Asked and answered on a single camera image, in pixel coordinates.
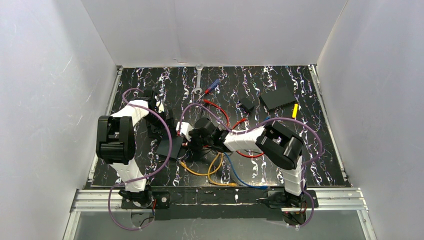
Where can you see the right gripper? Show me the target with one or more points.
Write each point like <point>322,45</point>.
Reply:
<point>192,139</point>

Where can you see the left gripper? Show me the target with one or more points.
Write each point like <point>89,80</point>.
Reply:
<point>154,129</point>

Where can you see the black network switch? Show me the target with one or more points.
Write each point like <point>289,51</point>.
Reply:
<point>277,98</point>
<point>165,149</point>

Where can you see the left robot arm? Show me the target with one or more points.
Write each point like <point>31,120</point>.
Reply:
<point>116,143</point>

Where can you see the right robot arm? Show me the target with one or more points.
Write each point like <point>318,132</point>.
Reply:
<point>278,143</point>

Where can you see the small black power adapter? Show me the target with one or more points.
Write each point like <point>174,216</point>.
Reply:
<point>246,104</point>

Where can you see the silver wrench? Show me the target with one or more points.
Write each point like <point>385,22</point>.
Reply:
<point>198,89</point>

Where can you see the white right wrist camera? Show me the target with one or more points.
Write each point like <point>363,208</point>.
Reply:
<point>183,129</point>

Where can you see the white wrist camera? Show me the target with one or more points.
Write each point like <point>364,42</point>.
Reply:
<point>160,107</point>
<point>183,129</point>

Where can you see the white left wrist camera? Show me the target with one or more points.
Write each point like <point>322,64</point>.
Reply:
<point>160,107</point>

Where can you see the blue handled screwdriver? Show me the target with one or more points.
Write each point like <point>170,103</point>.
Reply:
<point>210,88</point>

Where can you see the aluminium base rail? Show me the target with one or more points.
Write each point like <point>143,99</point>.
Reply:
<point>323,198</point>

